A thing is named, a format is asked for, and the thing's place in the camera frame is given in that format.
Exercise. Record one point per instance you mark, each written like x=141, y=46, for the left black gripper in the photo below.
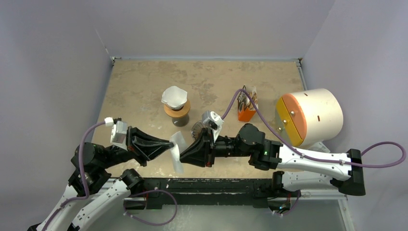
x=144, y=146

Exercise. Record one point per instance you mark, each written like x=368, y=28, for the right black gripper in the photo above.
x=208, y=148

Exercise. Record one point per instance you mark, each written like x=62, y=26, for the dark ribbed glass cone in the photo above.
x=197, y=129

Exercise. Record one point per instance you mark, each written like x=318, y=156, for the wooden ring dripper stand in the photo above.
x=180, y=117

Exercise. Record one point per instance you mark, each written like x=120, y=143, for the white paper coffee filter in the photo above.
x=174, y=97

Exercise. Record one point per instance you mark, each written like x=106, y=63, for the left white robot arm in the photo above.
x=90, y=192

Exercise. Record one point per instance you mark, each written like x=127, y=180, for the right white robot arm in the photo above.
x=344, y=170

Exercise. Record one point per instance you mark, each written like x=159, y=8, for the orange filter paper box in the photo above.
x=246, y=104

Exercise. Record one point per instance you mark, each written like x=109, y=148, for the white cylinder drum orange lid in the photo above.
x=310, y=116

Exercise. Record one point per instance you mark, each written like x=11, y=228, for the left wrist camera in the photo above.
x=119, y=130

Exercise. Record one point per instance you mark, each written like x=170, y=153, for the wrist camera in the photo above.
x=213, y=121
x=119, y=130

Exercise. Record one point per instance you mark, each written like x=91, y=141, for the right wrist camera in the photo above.
x=213, y=121

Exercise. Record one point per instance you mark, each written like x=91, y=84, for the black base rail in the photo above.
x=257, y=193

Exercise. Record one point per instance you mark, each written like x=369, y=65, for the aluminium frame rail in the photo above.
x=308, y=186

